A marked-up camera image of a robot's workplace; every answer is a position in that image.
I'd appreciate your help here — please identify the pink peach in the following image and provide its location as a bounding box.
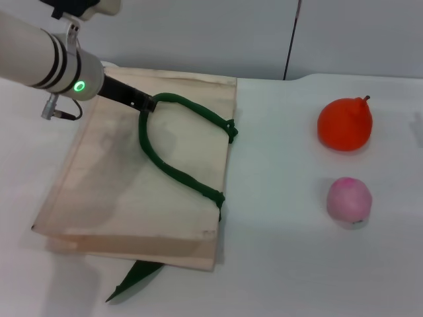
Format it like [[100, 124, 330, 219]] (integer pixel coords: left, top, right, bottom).
[[326, 176, 373, 229]]

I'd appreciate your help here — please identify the orange fruit with stem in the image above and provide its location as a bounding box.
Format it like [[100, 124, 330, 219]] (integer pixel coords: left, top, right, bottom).
[[317, 94, 374, 152]]

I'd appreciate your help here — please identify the cream handbag with green handles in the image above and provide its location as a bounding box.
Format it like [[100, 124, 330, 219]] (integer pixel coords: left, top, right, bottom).
[[31, 65, 239, 303]]

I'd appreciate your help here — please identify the left arm cable with plug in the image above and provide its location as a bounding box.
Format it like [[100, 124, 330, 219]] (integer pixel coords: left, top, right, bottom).
[[40, 93, 83, 122]]

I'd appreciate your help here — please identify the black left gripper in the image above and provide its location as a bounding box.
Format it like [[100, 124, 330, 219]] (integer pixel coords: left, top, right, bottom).
[[98, 75, 157, 115]]

